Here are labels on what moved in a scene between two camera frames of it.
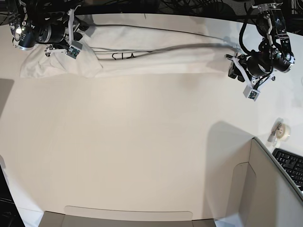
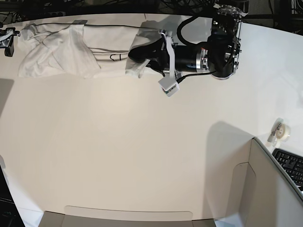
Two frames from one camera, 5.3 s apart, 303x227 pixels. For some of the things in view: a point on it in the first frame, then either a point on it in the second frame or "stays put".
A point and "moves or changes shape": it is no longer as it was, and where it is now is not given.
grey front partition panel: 81,216 stays put
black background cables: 292,9 stays put
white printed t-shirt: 130,44 moves or changes shape
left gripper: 75,28 -> 6,40
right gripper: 238,68 -> 163,48
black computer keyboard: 292,163 stays put
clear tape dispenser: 280,132 stays put
